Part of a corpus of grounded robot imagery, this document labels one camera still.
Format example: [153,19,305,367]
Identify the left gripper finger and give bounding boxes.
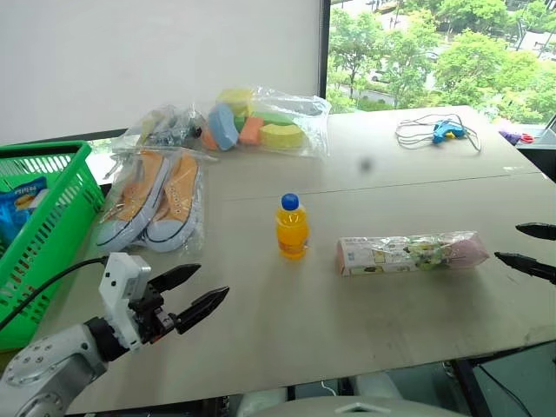
[149,262,202,297]
[173,286,230,335]

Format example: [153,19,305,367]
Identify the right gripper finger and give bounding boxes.
[494,251,556,286]
[515,222,556,240]

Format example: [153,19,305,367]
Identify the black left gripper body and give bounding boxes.
[128,278,180,345]

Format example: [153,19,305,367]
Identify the green plastic basket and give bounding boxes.
[0,140,107,352]

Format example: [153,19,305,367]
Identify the orange canvas sneaker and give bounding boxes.
[96,151,171,251]
[144,151,202,254]

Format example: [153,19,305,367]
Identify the dark side table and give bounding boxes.
[515,124,556,180]

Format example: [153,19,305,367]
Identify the orange sneakers in bag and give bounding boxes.
[92,145,210,258]

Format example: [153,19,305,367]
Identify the orange juice bottle blue cap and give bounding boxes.
[275,193,309,261]

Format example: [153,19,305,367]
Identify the black table leg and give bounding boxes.
[450,359,484,417]

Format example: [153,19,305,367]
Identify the pink plastic snack package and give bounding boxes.
[336,230,491,279]

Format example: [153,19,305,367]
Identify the clear bag of small parts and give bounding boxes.
[109,103,210,154]

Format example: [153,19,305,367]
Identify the blue sponge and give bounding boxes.
[207,103,242,152]

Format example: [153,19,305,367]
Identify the blue snack bag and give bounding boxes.
[0,175,49,258]

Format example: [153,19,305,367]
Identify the large yellow sponge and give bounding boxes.
[259,122,306,151]

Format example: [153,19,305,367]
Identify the round yellow sponge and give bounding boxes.
[216,87,255,118]

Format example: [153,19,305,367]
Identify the green sponge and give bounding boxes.
[253,109,301,128]

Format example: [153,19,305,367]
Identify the clear plastic sponge bag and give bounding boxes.
[192,83,333,161]

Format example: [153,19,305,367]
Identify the white roller blind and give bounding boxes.
[0,0,325,145]

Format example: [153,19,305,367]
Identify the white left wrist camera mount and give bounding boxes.
[98,252,154,354]

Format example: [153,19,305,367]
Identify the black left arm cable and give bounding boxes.
[0,255,109,334]

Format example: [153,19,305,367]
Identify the blue glue gun with cable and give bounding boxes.
[395,113,483,154]

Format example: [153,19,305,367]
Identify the dark window frame post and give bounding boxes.
[313,0,333,103]

